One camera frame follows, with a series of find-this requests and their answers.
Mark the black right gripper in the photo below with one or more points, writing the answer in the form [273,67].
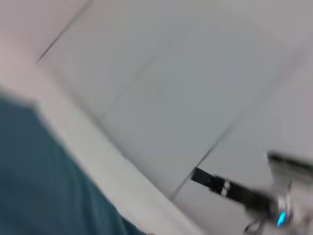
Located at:
[244,195]

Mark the teal blue FREE print T-shirt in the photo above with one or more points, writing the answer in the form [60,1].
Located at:
[44,176]

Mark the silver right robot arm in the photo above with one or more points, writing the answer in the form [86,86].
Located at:
[288,186]

